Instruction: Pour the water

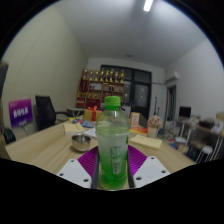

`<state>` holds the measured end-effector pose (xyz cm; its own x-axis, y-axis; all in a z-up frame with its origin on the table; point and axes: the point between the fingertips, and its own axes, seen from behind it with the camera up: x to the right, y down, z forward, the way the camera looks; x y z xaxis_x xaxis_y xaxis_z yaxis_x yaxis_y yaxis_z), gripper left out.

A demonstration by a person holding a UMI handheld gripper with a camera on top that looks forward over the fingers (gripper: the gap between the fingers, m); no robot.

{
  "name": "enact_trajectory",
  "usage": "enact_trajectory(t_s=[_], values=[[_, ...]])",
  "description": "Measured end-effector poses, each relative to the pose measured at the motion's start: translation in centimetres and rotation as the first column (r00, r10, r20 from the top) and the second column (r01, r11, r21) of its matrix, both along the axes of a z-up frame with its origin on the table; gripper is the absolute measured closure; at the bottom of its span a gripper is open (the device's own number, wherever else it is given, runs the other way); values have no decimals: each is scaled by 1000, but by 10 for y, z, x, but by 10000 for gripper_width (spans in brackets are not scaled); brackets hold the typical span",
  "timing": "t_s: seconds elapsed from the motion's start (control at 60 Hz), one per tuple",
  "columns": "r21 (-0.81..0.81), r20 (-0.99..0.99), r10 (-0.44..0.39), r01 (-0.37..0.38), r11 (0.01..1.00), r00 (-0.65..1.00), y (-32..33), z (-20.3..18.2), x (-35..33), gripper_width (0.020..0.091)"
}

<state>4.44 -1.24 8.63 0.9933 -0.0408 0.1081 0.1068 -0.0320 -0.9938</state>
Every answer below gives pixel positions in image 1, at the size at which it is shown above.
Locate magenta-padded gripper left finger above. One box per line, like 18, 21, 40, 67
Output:
56, 146, 100, 189

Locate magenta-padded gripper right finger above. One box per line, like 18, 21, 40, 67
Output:
127, 144, 172, 189

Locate green drink bottle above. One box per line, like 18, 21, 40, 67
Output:
95, 95, 131, 191

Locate small steel bowl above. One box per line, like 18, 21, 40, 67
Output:
71, 134, 92, 153

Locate pale yellow notebook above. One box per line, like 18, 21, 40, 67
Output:
129, 133, 163, 150

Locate orange book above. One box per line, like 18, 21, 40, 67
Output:
129, 126, 149, 136

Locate beige book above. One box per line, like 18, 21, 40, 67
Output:
63, 122, 86, 136

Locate colourful blue booklet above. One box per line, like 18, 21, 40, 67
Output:
79, 120, 96, 129

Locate small orange standing box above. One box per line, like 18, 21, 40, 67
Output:
129, 111, 141, 128

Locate pink flowers in white pot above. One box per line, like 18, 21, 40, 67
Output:
146, 115, 164, 139

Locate grey-brown office chair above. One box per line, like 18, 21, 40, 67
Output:
139, 113, 150, 128

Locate yellow gift box red ribbon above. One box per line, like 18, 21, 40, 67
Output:
83, 105, 103, 123

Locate small white round table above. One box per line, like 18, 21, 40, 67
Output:
66, 107, 85, 118

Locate black tall stand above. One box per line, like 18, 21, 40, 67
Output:
153, 96, 160, 118

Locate black office chair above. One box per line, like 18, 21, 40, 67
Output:
34, 95, 69, 132

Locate white round stool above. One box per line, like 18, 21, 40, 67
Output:
194, 144, 214, 164

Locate computer monitor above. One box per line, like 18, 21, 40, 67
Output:
178, 106, 193, 119

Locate wooden shelf unit with trophies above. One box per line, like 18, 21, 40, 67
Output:
75, 68, 126, 110

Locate cluttered wooden side desk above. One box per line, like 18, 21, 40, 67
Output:
176, 114, 224, 161

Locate purple sign board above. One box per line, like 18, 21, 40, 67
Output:
8, 98, 34, 129

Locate white air conditioner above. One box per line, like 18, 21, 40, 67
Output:
165, 70, 181, 86

